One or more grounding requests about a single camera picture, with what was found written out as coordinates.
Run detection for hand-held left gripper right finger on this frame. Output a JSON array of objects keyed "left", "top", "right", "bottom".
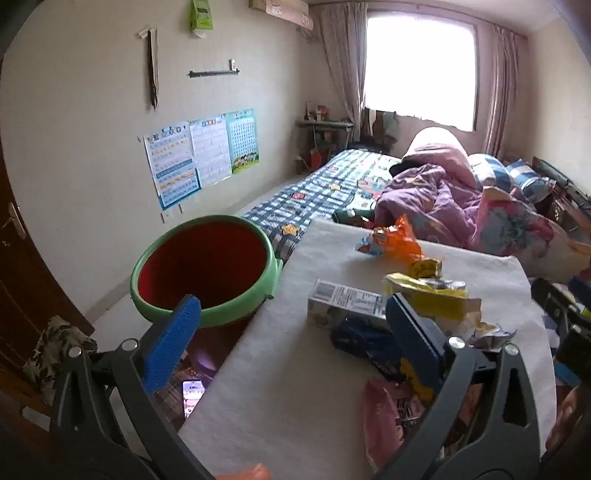
[{"left": 372, "top": 292, "right": 541, "bottom": 480}]

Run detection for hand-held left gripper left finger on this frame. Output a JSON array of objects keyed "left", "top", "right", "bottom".
[{"left": 48, "top": 294, "right": 218, "bottom": 480}]

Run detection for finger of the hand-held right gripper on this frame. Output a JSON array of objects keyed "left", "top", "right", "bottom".
[{"left": 531, "top": 278, "right": 578, "bottom": 333}]

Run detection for yellow snack bag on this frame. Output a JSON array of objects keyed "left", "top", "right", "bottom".
[{"left": 384, "top": 272, "right": 483, "bottom": 324}]

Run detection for yellow and black wrapper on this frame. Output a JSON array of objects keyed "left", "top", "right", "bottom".
[{"left": 407, "top": 257, "right": 444, "bottom": 279}]

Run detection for orange snack wrapper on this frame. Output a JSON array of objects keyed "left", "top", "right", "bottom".
[{"left": 369, "top": 215, "right": 424, "bottom": 266}]

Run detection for red basin with green rim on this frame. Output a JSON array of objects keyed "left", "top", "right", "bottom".
[{"left": 130, "top": 215, "right": 283, "bottom": 370}]

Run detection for pink plastic bag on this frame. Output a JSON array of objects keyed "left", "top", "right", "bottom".
[{"left": 362, "top": 376, "right": 435, "bottom": 472}]

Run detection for person's left hand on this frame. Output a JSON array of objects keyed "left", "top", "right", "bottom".
[{"left": 217, "top": 463, "right": 273, "bottom": 480}]

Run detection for dark blue wrapper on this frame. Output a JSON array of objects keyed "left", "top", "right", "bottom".
[{"left": 330, "top": 318, "right": 407, "bottom": 384}]

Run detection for smartphone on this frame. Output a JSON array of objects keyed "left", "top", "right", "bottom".
[{"left": 181, "top": 378, "right": 206, "bottom": 420}]

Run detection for woven plaid rug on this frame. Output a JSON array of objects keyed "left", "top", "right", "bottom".
[{"left": 154, "top": 355, "right": 218, "bottom": 432}]

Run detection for small white carton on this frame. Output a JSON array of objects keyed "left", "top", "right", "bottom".
[{"left": 307, "top": 278, "right": 389, "bottom": 330}]

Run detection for crumpled silver wrapper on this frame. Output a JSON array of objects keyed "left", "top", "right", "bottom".
[{"left": 466, "top": 320, "right": 519, "bottom": 354}]

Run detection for pink floral bag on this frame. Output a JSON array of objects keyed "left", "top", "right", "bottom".
[{"left": 471, "top": 187, "right": 591, "bottom": 280}]

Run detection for dark wooden headboard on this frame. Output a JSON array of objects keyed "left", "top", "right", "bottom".
[{"left": 531, "top": 156, "right": 591, "bottom": 236}]

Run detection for floral chair cushion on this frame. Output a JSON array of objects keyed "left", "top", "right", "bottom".
[{"left": 22, "top": 315, "right": 98, "bottom": 407}]

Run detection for green cushion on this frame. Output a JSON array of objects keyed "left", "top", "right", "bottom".
[{"left": 332, "top": 208, "right": 377, "bottom": 227}]

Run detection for blue plaid pillow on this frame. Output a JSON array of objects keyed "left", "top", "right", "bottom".
[
  {"left": 503, "top": 159, "right": 555, "bottom": 204},
  {"left": 467, "top": 154, "right": 513, "bottom": 190}
]

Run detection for purple quilt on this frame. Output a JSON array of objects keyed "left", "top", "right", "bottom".
[{"left": 374, "top": 164, "right": 485, "bottom": 247}]

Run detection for brown wooden door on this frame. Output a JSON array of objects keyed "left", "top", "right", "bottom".
[{"left": 0, "top": 152, "right": 95, "bottom": 416}]

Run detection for blue plaid bed blanket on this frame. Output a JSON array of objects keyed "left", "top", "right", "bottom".
[{"left": 242, "top": 148, "right": 402, "bottom": 268}]

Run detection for pink rolled quilt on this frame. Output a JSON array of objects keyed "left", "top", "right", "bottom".
[{"left": 401, "top": 127, "right": 483, "bottom": 190}]

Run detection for hanging dark clothes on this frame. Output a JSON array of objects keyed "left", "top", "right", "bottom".
[{"left": 360, "top": 107, "right": 400, "bottom": 155}]

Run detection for pale curtain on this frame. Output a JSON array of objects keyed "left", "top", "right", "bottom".
[
  {"left": 316, "top": 2, "right": 370, "bottom": 151},
  {"left": 482, "top": 23, "right": 529, "bottom": 160}
]

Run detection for small desk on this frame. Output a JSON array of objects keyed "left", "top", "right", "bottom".
[{"left": 295, "top": 119, "right": 356, "bottom": 174}]

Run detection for window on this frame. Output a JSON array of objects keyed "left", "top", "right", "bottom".
[{"left": 362, "top": 4, "right": 478, "bottom": 132}]

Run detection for green box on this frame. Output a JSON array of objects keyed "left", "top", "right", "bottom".
[{"left": 189, "top": 0, "right": 215, "bottom": 38}]

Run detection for blue chart wall poster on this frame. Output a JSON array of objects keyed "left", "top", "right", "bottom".
[{"left": 143, "top": 121, "right": 203, "bottom": 210}]

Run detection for white chart wall poster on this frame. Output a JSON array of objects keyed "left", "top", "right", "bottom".
[{"left": 189, "top": 115, "right": 232, "bottom": 188}]

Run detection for silver door handle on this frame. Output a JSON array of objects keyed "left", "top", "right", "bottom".
[{"left": 2, "top": 203, "right": 27, "bottom": 240}]

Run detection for green grid wall poster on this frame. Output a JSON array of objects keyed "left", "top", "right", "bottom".
[{"left": 225, "top": 108, "right": 260, "bottom": 175}]

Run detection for black wall rail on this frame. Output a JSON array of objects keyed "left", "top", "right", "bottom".
[{"left": 188, "top": 59, "right": 241, "bottom": 78}]

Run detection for brown hanging strap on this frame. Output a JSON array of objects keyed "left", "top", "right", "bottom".
[{"left": 139, "top": 27, "right": 160, "bottom": 110}]

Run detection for wall air conditioner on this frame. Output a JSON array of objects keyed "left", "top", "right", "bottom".
[{"left": 248, "top": 0, "right": 315, "bottom": 31}]

